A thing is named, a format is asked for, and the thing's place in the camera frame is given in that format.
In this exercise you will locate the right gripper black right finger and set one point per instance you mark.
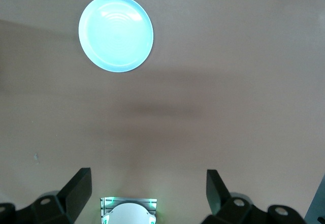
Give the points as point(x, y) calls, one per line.
point(215, 191)

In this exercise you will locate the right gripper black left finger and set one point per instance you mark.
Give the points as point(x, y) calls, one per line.
point(76, 191)

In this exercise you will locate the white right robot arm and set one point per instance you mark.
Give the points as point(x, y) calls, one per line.
point(129, 215)

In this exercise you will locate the light blue round plate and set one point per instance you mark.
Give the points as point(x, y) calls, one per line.
point(115, 33)

